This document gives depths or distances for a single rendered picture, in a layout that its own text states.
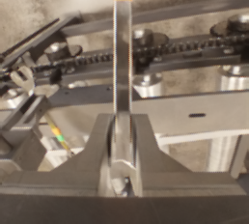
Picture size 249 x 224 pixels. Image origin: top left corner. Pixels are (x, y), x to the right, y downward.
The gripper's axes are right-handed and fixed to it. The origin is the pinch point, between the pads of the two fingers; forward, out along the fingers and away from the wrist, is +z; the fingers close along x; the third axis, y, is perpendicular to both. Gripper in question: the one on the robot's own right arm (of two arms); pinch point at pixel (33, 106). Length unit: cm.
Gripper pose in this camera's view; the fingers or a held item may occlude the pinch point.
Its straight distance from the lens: 37.5
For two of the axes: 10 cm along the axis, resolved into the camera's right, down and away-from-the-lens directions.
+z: 1.3, -6.2, 7.7
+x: -9.7, 0.8, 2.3
